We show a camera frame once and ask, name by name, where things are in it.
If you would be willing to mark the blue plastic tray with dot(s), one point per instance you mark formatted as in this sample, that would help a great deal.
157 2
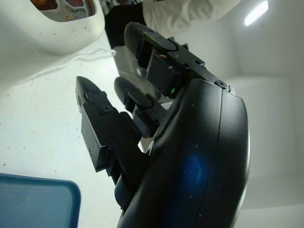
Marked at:
35 204

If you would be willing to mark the white two-slot toaster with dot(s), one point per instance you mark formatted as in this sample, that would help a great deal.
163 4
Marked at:
47 33

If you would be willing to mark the white ceiling light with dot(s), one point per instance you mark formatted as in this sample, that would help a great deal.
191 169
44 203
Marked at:
256 13

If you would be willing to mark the brown toast slice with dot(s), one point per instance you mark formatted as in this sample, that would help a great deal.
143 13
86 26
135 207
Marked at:
42 1

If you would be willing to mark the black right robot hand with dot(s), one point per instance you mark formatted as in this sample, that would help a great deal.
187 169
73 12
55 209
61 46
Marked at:
190 154

